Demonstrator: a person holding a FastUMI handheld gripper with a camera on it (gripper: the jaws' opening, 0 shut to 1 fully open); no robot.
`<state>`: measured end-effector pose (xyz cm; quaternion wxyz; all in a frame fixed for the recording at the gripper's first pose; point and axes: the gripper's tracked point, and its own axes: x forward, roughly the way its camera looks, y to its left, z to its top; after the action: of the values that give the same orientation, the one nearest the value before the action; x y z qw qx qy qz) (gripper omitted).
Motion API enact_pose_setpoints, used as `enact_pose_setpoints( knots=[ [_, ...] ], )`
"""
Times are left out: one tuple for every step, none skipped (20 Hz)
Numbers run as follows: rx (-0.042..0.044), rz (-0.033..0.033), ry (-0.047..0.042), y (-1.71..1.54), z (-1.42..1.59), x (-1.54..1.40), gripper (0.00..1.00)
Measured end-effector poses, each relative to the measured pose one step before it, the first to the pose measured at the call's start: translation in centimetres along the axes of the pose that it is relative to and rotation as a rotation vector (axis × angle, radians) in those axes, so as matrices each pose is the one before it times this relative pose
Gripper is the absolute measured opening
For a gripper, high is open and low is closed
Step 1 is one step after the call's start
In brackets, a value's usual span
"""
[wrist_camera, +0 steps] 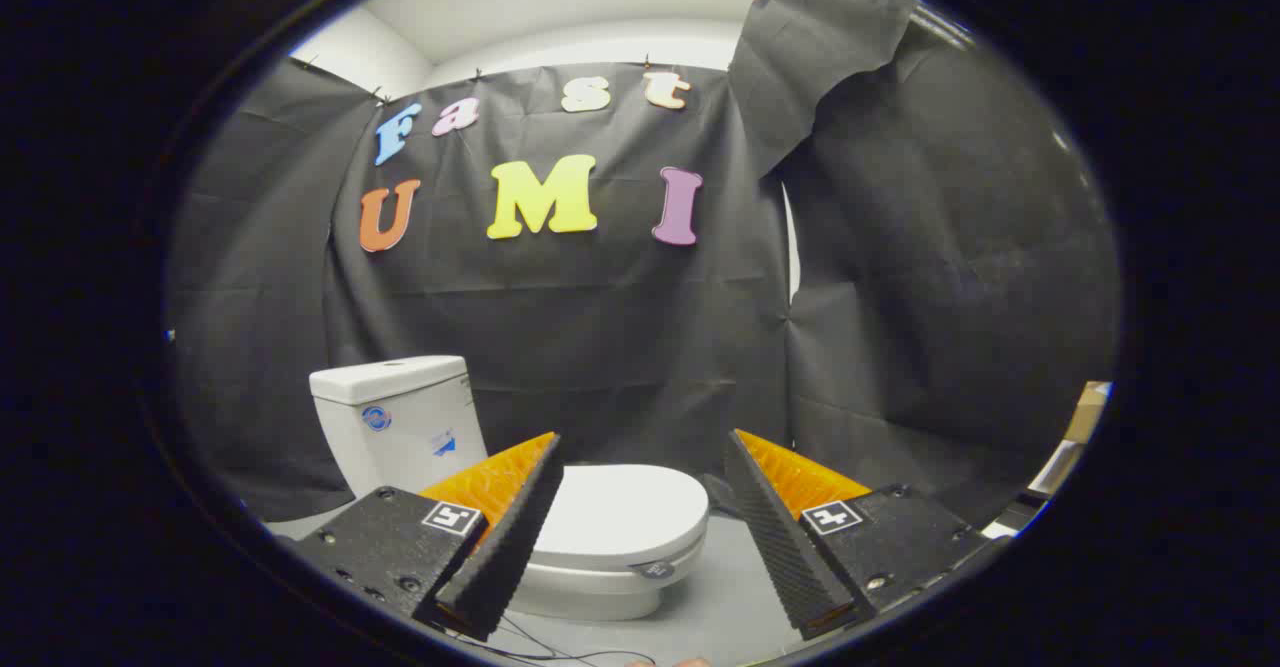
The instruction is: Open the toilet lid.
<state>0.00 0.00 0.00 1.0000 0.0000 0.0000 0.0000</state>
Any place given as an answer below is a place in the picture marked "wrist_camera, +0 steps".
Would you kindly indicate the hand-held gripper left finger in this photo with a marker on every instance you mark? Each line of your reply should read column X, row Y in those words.
column 510, row 547

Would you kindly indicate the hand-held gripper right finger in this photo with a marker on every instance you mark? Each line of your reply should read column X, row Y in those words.
column 780, row 547

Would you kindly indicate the white toilet lid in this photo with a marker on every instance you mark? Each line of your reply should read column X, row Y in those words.
column 620, row 517

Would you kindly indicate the white toilet body with tank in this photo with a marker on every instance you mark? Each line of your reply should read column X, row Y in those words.
column 400, row 417

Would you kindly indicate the black backdrop cloth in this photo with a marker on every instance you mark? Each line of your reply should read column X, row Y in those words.
column 600, row 327

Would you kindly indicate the cardboard box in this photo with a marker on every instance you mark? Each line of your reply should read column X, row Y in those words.
column 1088, row 412

